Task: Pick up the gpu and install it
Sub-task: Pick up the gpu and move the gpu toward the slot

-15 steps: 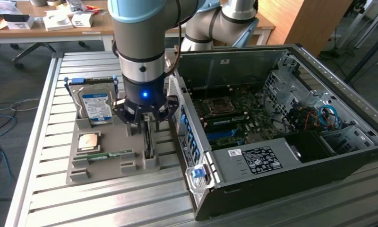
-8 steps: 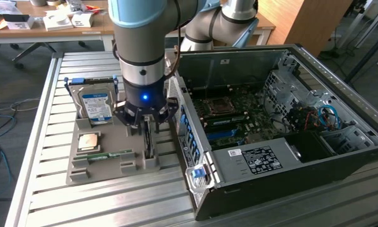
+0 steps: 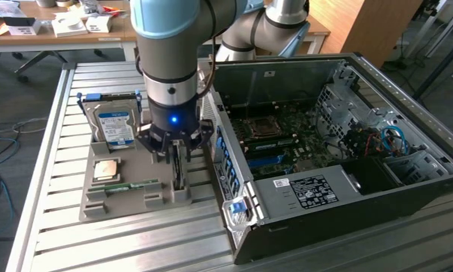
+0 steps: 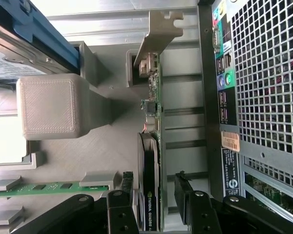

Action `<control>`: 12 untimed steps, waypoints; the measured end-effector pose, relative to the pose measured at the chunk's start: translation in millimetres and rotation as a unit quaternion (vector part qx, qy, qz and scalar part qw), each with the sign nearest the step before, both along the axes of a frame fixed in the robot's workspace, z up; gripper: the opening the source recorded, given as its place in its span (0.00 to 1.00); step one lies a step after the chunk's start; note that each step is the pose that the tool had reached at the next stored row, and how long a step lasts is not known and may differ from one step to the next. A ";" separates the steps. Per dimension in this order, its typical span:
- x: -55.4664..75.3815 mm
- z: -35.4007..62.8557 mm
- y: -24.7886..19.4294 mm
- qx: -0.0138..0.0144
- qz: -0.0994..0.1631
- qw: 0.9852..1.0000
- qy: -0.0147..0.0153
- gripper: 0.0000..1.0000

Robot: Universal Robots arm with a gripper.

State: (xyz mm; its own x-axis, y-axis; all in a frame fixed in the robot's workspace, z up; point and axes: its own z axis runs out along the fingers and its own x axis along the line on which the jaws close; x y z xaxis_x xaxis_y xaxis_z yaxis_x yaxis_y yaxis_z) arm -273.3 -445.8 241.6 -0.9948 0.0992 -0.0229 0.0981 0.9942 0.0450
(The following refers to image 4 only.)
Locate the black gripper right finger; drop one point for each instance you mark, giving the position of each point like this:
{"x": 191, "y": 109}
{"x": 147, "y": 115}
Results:
{"x": 200, "y": 214}

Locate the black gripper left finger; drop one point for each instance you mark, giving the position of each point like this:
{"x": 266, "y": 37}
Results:
{"x": 119, "y": 212}

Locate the orange barcode sticker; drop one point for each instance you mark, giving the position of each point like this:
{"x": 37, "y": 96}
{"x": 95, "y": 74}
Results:
{"x": 230, "y": 141}

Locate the hard disk with blue carrier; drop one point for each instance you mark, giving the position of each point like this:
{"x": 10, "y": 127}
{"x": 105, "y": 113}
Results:
{"x": 5, "y": 63}

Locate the green RAM stick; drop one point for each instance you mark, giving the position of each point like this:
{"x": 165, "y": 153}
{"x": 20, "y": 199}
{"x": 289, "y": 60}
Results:
{"x": 39, "y": 189}

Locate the grey printed parts rack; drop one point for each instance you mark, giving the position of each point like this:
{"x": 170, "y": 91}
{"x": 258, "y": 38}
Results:
{"x": 46, "y": 107}

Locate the silver CPU chip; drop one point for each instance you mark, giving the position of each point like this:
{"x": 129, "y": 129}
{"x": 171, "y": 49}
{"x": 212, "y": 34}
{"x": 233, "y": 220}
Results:
{"x": 5, "y": 139}

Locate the black case label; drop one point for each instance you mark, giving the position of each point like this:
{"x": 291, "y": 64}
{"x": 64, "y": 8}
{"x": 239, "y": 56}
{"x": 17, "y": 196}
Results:
{"x": 230, "y": 170}

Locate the open grey PC case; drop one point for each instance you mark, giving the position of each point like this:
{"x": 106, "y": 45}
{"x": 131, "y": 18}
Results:
{"x": 210, "y": 97}

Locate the rear port panel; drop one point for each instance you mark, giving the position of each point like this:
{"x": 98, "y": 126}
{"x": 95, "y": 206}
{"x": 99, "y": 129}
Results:
{"x": 224, "y": 73}

